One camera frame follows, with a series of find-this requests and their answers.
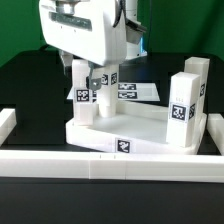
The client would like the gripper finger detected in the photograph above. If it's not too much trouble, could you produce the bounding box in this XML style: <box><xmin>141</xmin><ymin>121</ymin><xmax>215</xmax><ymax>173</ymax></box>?
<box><xmin>59</xmin><ymin>50</ymin><xmax>73</xmax><ymax>77</ymax></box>
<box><xmin>86</xmin><ymin>62</ymin><xmax>104</xmax><ymax>91</ymax></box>

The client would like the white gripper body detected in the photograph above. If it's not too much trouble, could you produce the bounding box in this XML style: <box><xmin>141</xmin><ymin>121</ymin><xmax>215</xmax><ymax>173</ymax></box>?
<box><xmin>39</xmin><ymin>0</ymin><xmax>127</xmax><ymax>66</ymax></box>

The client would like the white desk tabletop tray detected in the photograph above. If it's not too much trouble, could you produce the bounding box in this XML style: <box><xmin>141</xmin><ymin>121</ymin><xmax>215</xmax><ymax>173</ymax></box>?
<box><xmin>66</xmin><ymin>101</ymin><xmax>207</xmax><ymax>155</ymax></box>

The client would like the white marker sheet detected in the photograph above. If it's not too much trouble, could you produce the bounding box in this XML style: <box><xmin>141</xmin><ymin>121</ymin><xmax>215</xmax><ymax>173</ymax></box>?
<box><xmin>66</xmin><ymin>81</ymin><xmax>161</xmax><ymax>102</ymax></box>

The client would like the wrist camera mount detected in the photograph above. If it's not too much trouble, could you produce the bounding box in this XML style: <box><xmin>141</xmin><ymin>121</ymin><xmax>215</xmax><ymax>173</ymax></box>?
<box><xmin>126</xmin><ymin>19</ymin><xmax>147</xmax><ymax>44</ymax></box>

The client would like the white U-shaped fence frame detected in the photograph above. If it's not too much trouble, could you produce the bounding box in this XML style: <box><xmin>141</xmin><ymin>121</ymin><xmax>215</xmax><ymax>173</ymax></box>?
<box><xmin>0</xmin><ymin>108</ymin><xmax>224</xmax><ymax>183</ymax></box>

